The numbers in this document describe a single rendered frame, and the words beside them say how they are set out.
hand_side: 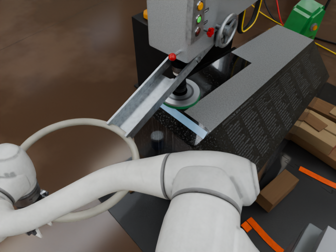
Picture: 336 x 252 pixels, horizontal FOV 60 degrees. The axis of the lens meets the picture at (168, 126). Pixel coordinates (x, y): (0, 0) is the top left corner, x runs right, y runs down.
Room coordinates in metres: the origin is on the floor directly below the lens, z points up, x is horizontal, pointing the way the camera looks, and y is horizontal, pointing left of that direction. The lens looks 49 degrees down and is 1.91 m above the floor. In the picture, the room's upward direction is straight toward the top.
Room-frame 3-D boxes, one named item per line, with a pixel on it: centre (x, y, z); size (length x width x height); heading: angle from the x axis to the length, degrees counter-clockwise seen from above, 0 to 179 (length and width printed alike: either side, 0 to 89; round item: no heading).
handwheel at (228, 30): (1.15, -0.23, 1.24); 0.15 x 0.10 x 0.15; 140
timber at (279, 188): (1.01, -0.77, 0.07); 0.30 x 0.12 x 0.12; 129
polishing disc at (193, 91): (1.14, -0.06, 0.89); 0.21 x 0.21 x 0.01
